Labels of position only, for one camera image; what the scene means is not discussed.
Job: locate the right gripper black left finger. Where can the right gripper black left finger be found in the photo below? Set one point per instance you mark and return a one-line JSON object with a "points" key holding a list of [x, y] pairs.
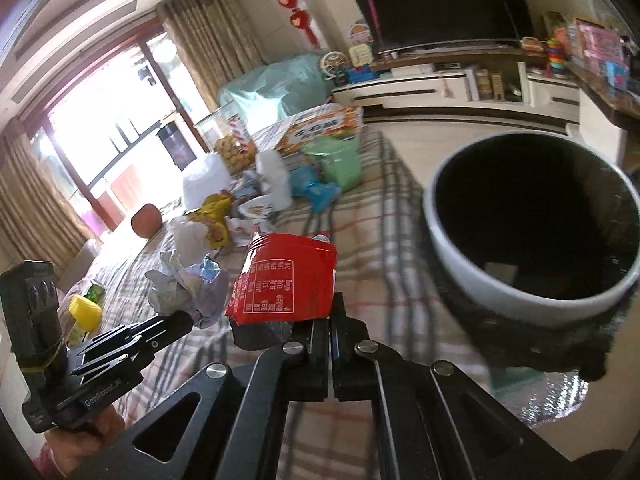
{"points": [[224, 422]]}

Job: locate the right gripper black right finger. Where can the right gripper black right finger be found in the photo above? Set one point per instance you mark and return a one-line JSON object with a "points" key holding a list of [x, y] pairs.
{"points": [[433, 421]]}

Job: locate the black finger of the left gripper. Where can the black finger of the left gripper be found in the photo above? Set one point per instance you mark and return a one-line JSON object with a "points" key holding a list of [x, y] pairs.
{"points": [[125, 369], [134, 344]]}

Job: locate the white paper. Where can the white paper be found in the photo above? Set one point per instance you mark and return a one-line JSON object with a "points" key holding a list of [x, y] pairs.
{"points": [[191, 280]]}

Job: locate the yellow snack wrapper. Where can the yellow snack wrapper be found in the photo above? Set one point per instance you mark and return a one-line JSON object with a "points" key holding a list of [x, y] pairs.
{"points": [[212, 214]]}

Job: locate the red paper box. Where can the red paper box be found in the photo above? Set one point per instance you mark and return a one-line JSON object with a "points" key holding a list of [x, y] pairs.
{"points": [[284, 278]]}

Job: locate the blue plastic bag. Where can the blue plastic bag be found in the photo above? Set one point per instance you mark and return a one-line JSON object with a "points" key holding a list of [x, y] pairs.
{"points": [[305, 182]]}

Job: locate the round black white trash bin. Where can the round black white trash bin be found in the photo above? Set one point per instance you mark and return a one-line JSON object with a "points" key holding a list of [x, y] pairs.
{"points": [[534, 249]]}

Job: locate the person's left hand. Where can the person's left hand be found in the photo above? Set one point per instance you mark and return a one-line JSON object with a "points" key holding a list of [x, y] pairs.
{"points": [[65, 450]]}

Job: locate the plaid table cloth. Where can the plaid table cloth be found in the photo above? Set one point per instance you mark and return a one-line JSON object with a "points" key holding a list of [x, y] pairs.
{"points": [[381, 271]]}

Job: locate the purple thermos bottle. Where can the purple thermos bottle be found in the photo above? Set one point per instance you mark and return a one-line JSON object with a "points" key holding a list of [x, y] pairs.
{"points": [[176, 146]]}

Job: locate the clear cookie jar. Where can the clear cookie jar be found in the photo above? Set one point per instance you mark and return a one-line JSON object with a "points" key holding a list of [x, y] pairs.
{"points": [[225, 133]]}

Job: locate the green tissue pack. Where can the green tissue pack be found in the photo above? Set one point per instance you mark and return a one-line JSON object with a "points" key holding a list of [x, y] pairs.
{"points": [[339, 160]]}

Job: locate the teal covered furniture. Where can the teal covered furniture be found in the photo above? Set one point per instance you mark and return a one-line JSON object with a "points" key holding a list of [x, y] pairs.
{"points": [[275, 91]]}

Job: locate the orange picture book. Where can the orange picture book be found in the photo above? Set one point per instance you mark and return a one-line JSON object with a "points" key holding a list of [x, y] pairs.
{"points": [[324, 120]]}

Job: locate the beige window curtain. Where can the beige window curtain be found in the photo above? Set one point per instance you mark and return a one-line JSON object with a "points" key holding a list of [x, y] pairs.
{"points": [[213, 41]]}

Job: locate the ferris wheel toy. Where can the ferris wheel toy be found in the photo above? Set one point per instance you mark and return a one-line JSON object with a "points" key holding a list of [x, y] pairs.
{"points": [[334, 66]]}

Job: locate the marble side table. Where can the marble side table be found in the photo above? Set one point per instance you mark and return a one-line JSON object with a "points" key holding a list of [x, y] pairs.
{"points": [[608, 118]]}

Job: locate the white tv cabinet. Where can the white tv cabinet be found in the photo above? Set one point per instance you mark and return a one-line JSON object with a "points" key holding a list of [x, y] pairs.
{"points": [[505, 79]]}

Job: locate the pink toy box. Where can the pink toy box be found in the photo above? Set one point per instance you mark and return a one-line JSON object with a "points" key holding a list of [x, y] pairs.
{"points": [[597, 46]]}

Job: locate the black flat television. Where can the black flat television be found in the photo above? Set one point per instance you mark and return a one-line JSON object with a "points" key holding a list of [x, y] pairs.
{"points": [[401, 25]]}

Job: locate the rainbow stacking ring toy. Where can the rainbow stacking ring toy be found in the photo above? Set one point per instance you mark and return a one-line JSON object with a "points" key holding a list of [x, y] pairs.
{"points": [[556, 56]]}

